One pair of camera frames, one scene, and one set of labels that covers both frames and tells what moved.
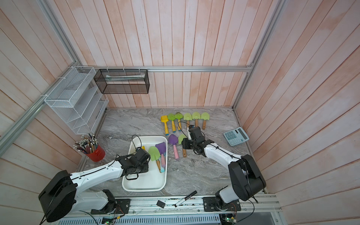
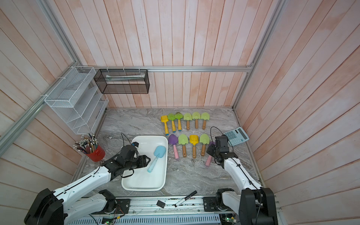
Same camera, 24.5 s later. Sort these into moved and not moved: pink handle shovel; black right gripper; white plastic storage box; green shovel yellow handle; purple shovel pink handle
Moved: purple shovel pink handle; black right gripper
Not moved: pink handle shovel; green shovel yellow handle; white plastic storage box
